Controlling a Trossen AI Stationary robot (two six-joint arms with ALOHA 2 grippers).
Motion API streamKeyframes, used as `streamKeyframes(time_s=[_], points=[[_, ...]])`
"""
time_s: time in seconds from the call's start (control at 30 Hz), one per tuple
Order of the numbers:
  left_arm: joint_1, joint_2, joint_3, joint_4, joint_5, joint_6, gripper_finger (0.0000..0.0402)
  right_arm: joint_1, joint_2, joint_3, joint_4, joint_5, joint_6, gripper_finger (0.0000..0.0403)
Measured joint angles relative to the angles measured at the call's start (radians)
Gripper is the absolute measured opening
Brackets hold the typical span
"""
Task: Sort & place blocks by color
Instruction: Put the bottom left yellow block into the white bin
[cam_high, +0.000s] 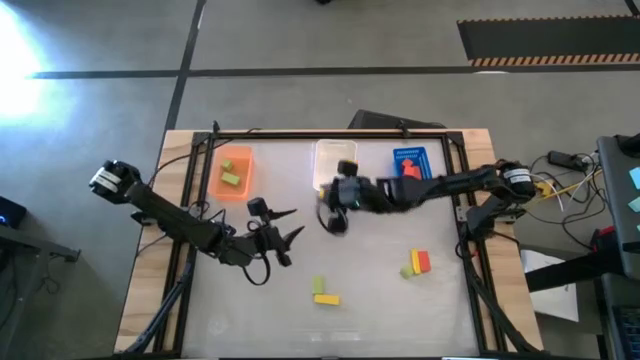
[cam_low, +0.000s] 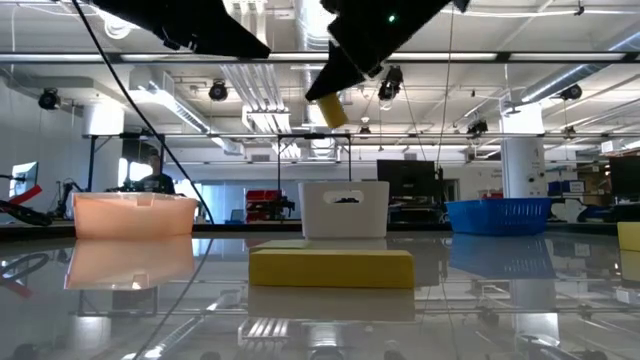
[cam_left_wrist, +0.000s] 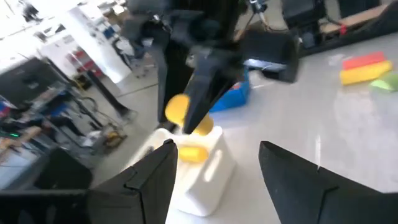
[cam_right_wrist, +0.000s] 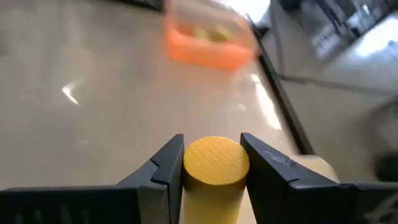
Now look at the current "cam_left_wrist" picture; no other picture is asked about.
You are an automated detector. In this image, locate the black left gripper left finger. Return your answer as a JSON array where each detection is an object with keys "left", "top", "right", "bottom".
[{"left": 86, "top": 138, "right": 179, "bottom": 224}]

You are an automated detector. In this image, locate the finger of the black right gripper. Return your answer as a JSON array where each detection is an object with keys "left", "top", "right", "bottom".
[
  {"left": 154, "top": 40, "right": 189, "bottom": 130},
  {"left": 182, "top": 51, "right": 248, "bottom": 135}
]

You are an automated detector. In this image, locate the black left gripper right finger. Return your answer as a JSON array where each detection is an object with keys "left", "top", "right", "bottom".
[{"left": 258, "top": 141, "right": 398, "bottom": 224}]

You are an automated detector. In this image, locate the yellow wooden cylinder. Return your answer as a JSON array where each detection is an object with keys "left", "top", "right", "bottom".
[{"left": 164, "top": 93, "right": 215, "bottom": 137}]

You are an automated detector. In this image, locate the yellow short wooden block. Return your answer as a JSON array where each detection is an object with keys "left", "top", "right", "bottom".
[{"left": 177, "top": 145, "right": 209, "bottom": 164}]

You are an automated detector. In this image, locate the yellow long wooden block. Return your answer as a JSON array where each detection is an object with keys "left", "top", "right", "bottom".
[{"left": 339, "top": 60, "right": 393, "bottom": 86}]

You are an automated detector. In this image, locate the green small wooden block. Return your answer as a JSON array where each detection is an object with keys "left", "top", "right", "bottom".
[{"left": 369, "top": 72, "right": 398, "bottom": 93}]

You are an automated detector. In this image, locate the red long wooden block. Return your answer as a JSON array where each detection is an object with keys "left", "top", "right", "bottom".
[{"left": 341, "top": 51, "right": 387, "bottom": 71}]

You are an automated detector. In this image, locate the blue plastic basket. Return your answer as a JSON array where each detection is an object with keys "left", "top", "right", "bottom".
[{"left": 208, "top": 70, "right": 251, "bottom": 113}]

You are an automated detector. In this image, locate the white plastic bin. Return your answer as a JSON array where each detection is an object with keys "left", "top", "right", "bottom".
[{"left": 124, "top": 124, "right": 237, "bottom": 218}]

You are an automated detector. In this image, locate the white glossy work surface sheet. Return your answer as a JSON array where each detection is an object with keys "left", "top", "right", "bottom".
[{"left": 124, "top": 30, "right": 398, "bottom": 224}]

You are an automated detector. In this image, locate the black background screen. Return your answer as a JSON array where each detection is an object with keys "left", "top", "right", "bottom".
[{"left": 0, "top": 57, "right": 68, "bottom": 108}]

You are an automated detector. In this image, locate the black metal table frame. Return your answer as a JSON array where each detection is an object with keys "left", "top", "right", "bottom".
[{"left": 298, "top": 2, "right": 398, "bottom": 58}]

